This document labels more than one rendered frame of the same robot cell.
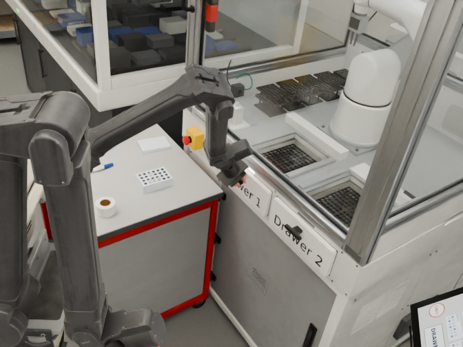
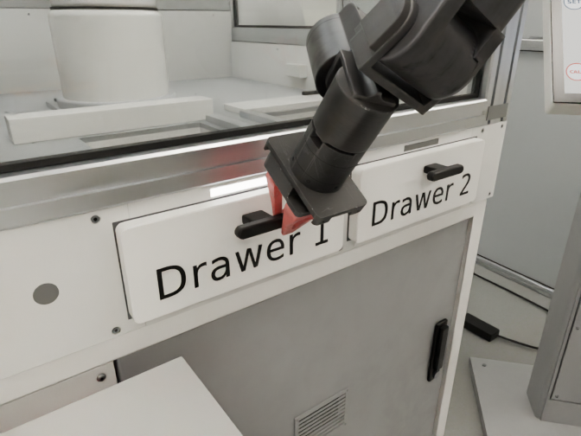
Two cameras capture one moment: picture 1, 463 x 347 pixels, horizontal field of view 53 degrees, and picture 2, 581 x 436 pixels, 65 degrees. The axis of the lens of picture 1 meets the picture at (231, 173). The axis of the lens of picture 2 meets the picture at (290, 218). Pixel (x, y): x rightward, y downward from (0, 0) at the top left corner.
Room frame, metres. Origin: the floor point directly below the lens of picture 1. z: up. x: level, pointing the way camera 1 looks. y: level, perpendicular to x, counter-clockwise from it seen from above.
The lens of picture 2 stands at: (1.28, 0.43, 1.11)
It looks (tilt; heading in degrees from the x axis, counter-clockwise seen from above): 23 degrees down; 272
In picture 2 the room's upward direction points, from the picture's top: straight up
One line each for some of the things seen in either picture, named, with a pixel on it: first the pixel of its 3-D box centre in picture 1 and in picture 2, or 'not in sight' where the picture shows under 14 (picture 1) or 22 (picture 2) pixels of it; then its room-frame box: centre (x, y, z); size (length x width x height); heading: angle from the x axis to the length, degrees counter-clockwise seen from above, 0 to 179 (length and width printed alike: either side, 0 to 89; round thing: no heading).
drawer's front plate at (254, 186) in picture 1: (243, 182); (248, 239); (1.35, -0.05, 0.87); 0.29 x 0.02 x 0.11; 39
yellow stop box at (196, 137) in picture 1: (193, 138); not in sight; (1.60, 0.17, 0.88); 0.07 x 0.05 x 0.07; 39
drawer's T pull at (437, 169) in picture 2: (295, 230); (438, 169); (1.09, -0.23, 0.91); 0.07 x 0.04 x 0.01; 39
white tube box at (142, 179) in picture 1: (153, 180); not in sight; (1.41, 0.30, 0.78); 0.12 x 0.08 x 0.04; 126
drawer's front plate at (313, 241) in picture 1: (300, 235); (421, 186); (1.10, -0.25, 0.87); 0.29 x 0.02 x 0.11; 39
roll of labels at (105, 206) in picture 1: (105, 206); not in sight; (1.22, 0.43, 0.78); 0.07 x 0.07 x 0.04
